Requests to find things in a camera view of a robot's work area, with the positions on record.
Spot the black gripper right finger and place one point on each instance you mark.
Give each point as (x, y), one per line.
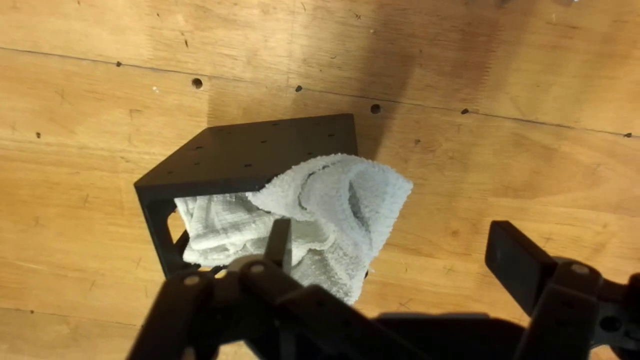
(520, 267)

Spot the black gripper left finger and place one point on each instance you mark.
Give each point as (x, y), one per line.
(279, 245)

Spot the white towel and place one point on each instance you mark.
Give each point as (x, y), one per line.
(340, 210)

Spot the black perforated box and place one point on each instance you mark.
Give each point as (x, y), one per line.
(233, 158)

